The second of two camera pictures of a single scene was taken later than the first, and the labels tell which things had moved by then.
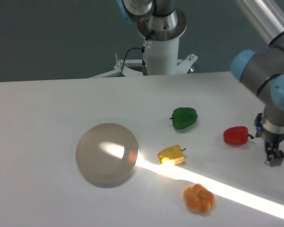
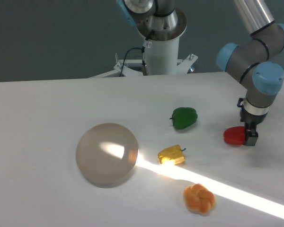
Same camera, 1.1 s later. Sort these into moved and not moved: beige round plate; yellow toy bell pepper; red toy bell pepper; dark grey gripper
Moved: dark grey gripper
Not moved: beige round plate; yellow toy bell pepper; red toy bell pepper
